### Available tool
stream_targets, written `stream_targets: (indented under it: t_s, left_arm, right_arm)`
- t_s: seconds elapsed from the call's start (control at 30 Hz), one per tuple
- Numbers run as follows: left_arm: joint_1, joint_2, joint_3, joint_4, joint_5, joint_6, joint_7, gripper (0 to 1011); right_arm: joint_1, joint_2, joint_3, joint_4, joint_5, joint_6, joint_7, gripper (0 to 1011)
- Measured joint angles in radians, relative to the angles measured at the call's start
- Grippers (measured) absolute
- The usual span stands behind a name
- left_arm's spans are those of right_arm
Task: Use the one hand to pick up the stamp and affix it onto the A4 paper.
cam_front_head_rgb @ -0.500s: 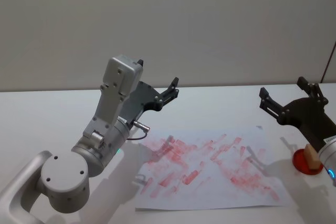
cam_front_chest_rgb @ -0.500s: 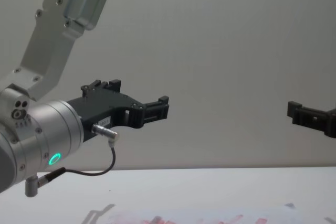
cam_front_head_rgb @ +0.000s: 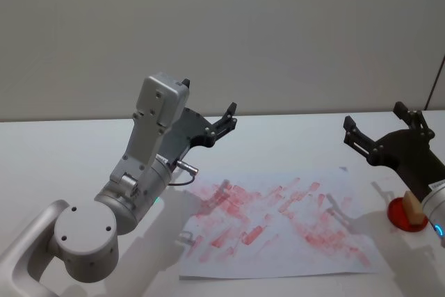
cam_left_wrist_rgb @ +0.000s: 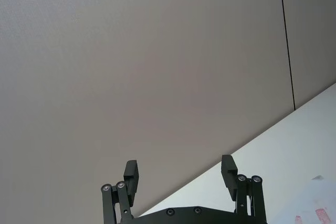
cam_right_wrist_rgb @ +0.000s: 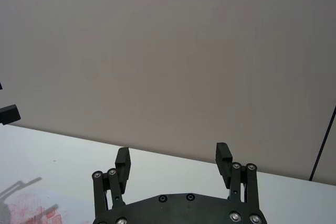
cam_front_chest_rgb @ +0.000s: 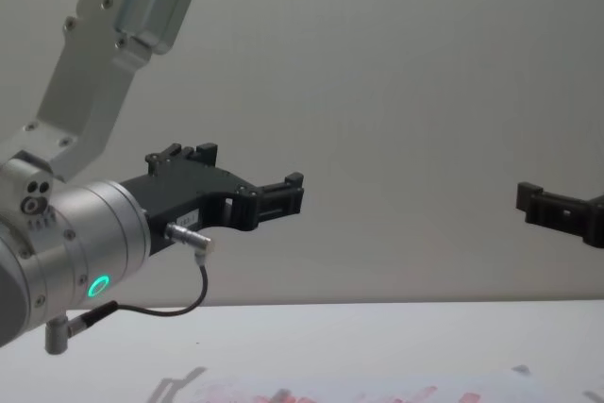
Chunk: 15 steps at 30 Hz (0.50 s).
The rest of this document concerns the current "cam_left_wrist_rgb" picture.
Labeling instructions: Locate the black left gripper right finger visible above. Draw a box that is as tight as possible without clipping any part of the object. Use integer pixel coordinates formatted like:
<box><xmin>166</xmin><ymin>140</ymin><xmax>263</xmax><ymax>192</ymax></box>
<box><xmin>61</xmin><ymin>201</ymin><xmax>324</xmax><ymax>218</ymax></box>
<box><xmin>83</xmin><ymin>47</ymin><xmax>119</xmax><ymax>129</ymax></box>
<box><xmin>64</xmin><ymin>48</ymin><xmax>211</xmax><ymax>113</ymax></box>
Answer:
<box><xmin>221</xmin><ymin>154</ymin><xmax>268</xmax><ymax>224</ymax></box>

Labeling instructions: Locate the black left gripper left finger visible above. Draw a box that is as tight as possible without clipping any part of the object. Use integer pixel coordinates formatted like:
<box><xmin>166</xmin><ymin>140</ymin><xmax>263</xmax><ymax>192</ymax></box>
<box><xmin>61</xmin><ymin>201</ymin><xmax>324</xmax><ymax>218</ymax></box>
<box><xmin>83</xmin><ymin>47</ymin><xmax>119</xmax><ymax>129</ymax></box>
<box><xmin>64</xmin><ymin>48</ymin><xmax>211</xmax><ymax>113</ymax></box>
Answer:
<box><xmin>100</xmin><ymin>159</ymin><xmax>140</xmax><ymax>224</ymax></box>

